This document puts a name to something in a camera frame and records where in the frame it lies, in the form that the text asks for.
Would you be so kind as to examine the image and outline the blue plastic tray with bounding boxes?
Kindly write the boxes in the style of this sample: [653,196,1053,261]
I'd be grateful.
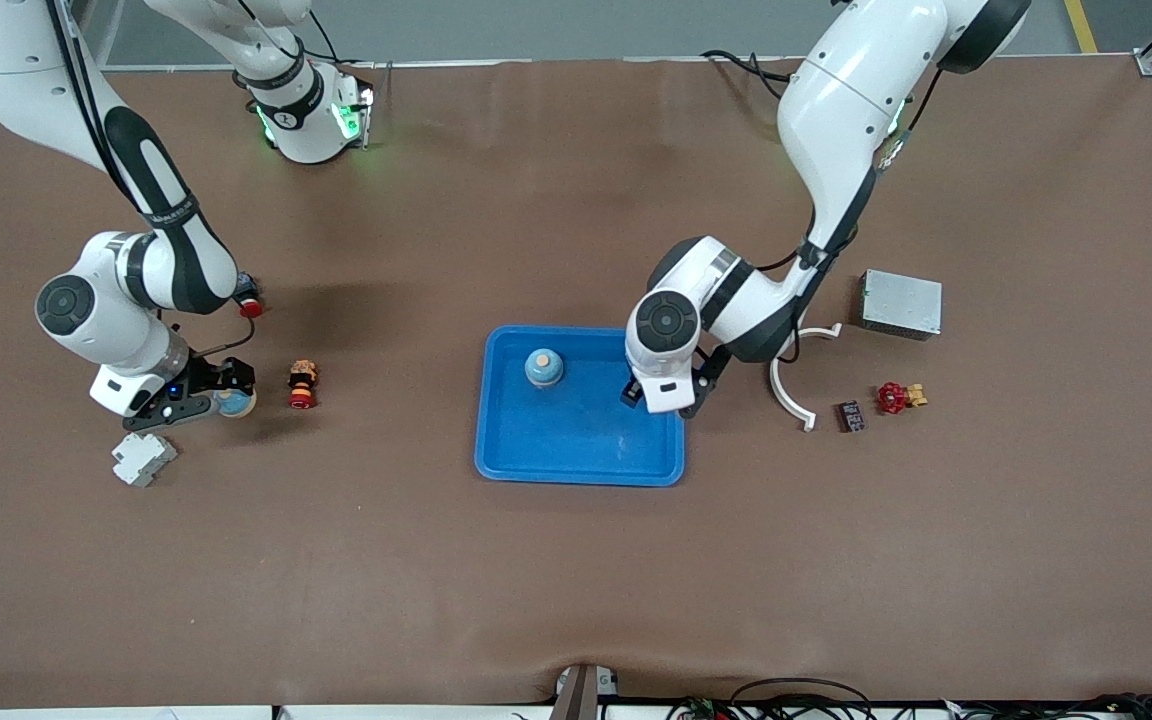
[474,325,687,489]

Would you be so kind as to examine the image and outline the red yellow push button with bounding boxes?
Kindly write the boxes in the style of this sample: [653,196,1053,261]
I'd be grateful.
[287,360,320,411]

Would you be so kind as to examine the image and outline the white circuit breaker block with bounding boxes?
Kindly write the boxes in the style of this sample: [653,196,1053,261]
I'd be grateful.
[111,432,179,489]

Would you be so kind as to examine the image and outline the white curved plastic clamp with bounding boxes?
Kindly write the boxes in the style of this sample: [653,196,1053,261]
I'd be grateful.
[769,322,844,433]

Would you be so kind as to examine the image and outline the grey metal power supply box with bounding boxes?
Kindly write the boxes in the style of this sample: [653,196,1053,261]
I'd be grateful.
[858,268,944,342]

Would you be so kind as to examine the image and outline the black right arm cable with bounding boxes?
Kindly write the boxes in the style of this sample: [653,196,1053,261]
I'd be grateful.
[46,0,257,361]

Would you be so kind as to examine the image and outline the red handle brass valve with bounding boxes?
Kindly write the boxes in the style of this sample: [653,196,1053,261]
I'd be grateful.
[876,381,929,416]

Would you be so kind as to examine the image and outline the grey metal table bracket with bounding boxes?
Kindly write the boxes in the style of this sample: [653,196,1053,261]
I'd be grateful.
[549,663,620,720]

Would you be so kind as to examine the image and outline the black base cable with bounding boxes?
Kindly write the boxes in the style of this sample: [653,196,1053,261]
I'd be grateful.
[701,48,795,106]

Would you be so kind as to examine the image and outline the black cable bundle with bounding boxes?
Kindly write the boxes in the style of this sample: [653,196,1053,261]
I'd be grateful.
[666,677,1152,720]

